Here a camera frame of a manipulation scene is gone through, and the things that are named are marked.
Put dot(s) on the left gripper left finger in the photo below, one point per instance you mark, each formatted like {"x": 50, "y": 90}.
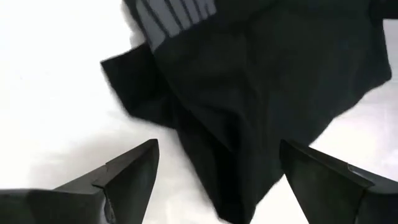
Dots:
{"x": 93, "y": 205}

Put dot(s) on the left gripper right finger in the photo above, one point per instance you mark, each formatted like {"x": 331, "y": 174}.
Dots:
{"x": 326, "y": 193}

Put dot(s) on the black printed garment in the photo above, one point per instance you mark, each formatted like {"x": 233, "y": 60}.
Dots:
{"x": 248, "y": 93}

